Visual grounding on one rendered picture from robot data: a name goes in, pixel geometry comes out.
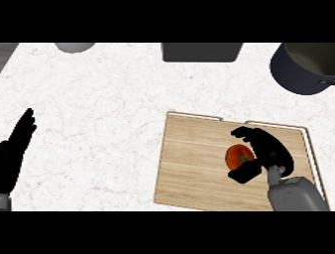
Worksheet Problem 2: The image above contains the red tomato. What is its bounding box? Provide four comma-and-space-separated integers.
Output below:
224, 144, 256, 172

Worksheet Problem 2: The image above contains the wooden tray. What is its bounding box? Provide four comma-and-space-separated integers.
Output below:
151, 110, 330, 212

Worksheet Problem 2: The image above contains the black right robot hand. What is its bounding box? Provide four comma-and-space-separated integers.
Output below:
227, 125, 296, 186

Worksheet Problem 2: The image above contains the dark grey pot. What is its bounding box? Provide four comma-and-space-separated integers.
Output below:
268, 43, 335, 96

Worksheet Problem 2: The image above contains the dark grey rectangular appliance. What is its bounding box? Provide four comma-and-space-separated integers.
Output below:
160, 43, 244, 64

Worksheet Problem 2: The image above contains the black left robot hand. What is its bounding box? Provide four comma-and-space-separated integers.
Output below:
0, 107, 39, 201

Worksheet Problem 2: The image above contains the pale grey round object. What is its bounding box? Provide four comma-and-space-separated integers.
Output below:
54, 43, 95, 55

